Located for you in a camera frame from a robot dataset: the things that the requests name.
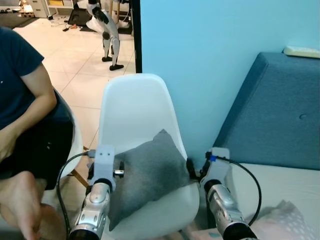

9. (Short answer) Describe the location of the white orange patterned pillow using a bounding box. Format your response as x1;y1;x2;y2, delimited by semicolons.
252;200;320;240

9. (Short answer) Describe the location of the grey pillow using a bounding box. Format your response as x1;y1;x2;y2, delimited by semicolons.
108;129;195;231

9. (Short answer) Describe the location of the white chair under person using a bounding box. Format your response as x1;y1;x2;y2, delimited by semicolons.
54;90;90;193

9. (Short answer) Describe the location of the white plastic shell chair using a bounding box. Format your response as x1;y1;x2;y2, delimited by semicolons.
98;73;202;238

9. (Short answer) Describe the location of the person's hand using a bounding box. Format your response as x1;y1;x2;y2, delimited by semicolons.
0;129;17;162

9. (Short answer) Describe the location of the white seat cushion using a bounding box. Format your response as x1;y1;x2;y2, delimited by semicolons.
222;161;320;240

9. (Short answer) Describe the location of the blue upholstered sofa back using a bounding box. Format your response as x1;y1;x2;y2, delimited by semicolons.
214;52;320;172

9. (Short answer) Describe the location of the person's bare foot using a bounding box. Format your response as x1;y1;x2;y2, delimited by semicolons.
0;171;45;240

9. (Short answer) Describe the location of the white black humanoid robot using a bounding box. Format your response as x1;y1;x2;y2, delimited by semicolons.
86;0;126;72

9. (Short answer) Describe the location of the person in navy shirt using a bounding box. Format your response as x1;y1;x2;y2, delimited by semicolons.
0;26;76;240

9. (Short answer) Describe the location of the black object on floor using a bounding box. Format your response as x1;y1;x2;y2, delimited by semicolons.
62;8;94;33

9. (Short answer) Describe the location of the white cabinet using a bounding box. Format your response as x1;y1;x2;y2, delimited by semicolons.
29;0;77;20

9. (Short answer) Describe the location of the black floor rug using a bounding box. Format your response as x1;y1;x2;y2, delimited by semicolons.
0;12;37;30

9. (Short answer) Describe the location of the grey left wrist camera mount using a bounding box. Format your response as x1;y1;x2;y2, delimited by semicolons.
91;145;117;182

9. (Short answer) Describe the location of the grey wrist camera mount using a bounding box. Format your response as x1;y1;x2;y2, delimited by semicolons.
91;145;117;182
204;147;231;189

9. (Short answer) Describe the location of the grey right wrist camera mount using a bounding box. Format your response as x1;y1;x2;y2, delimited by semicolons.
204;147;231;189

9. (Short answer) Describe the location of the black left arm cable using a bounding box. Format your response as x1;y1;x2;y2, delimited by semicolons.
55;152;96;237

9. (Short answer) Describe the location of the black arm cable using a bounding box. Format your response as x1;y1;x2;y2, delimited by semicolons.
214;157;262;227
55;152;96;237

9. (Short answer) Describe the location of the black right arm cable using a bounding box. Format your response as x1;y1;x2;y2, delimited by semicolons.
214;157;262;227

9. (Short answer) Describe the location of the black door frame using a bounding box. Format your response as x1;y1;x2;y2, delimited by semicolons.
130;0;144;75

